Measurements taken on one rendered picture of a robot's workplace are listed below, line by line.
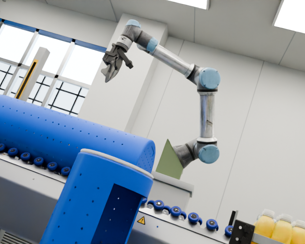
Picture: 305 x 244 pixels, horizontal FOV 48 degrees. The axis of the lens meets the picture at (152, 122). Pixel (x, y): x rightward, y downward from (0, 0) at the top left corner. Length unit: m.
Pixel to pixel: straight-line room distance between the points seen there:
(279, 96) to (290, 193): 1.26
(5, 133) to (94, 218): 0.84
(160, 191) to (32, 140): 0.74
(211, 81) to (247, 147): 2.74
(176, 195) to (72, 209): 0.92
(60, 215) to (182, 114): 3.63
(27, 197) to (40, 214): 0.10
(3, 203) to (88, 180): 0.69
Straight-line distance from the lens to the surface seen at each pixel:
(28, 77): 2.43
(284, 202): 4.54
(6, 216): 1.73
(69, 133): 1.62
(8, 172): 1.72
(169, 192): 1.95
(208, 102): 1.93
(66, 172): 1.60
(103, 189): 1.10
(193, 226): 1.42
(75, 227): 1.11
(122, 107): 4.44
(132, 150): 1.49
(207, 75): 1.90
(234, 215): 1.49
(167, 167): 2.00
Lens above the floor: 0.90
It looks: 15 degrees up
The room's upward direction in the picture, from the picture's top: 21 degrees clockwise
